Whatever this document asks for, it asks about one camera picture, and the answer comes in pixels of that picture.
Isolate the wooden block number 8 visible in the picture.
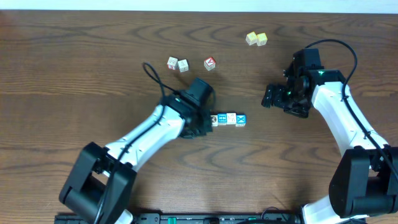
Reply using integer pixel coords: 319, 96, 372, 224
226, 113, 236, 125

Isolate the wooden block blue X top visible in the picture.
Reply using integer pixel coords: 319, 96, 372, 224
236, 114, 247, 127

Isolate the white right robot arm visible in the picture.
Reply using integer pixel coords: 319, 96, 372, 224
262, 69, 397, 223

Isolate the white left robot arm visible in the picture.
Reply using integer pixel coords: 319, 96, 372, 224
59, 93, 212, 223

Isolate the wooden block blue letter side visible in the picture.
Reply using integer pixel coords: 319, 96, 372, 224
178, 59, 189, 72

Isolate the wooden block red number 3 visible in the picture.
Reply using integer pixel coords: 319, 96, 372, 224
167, 57, 178, 70

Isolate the yellow wooden block right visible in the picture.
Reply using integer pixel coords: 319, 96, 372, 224
256, 32, 268, 46

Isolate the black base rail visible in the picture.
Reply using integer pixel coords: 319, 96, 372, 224
54, 212, 302, 224

